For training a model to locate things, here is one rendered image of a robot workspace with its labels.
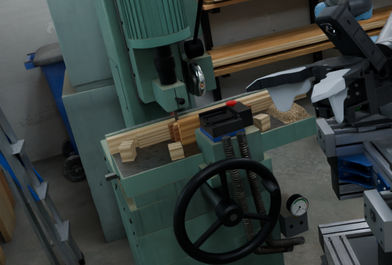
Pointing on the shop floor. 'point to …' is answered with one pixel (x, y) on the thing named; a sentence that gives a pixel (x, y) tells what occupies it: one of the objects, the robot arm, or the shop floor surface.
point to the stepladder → (35, 197)
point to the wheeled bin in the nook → (68, 149)
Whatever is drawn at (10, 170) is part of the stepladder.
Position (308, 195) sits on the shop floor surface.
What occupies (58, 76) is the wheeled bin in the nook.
